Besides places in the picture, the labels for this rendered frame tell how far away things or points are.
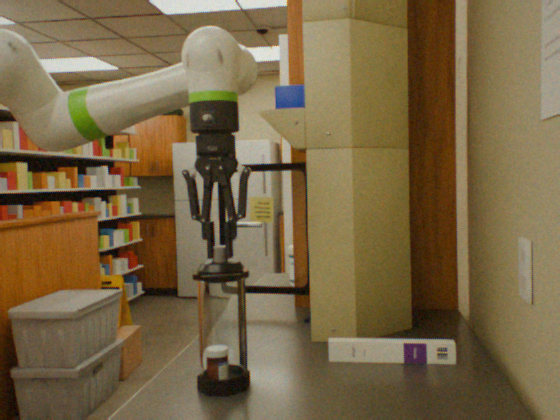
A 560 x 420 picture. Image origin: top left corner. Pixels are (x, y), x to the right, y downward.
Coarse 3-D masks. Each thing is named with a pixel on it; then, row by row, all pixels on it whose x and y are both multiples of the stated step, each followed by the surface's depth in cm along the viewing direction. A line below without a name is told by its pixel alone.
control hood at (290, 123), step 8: (264, 112) 137; (272, 112) 137; (280, 112) 136; (288, 112) 136; (296, 112) 136; (304, 112) 136; (272, 120) 137; (280, 120) 137; (288, 120) 136; (296, 120) 136; (304, 120) 136; (280, 128) 137; (288, 128) 136; (296, 128) 136; (304, 128) 136; (288, 136) 136; (296, 136) 136; (304, 136) 136; (296, 144) 136; (304, 144) 136; (304, 152) 152
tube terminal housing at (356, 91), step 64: (320, 64) 134; (384, 64) 140; (320, 128) 135; (384, 128) 141; (320, 192) 136; (384, 192) 141; (320, 256) 137; (384, 256) 142; (320, 320) 138; (384, 320) 142
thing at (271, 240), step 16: (256, 176) 172; (272, 176) 170; (288, 176) 169; (256, 192) 172; (272, 192) 171; (288, 192) 169; (304, 192) 168; (256, 208) 172; (272, 208) 171; (288, 208) 170; (304, 208) 168; (240, 224) 174; (256, 224) 173; (272, 224) 171; (288, 224) 170; (304, 224) 169; (240, 240) 174; (256, 240) 173; (272, 240) 172; (288, 240) 170; (304, 240) 169; (240, 256) 175; (256, 256) 173; (272, 256) 172; (288, 256) 170; (304, 256) 169; (256, 272) 174; (272, 272) 172; (288, 272) 171; (304, 272) 169
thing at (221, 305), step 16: (240, 272) 106; (208, 288) 105; (224, 288) 105; (240, 288) 107; (208, 304) 105; (224, 304) 105; (240, 304) 107; (208, 320) 105; (224, 320) 105; (240, 320) 107; (208, 336) 105; (224, 336) 105; (240, 336) 107; (208, 352) 106; (224, 352) 105; (240, 352) 107; (208, 368) 106; (224, 368) 105; (240, 368) 107
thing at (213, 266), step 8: (216, 248) 107; (224, 248) 108; (216, 256) 108; (224, 256) 108; (200, 264) 108; (208, 264) 106; (216, 264) 105; (224, 264) 105; (232, 264) 106; (240, 264) 108; (200, 272) 108; (208, 272) 105; (216, 272) 105; (224, 272) 105; (232, 272) 106
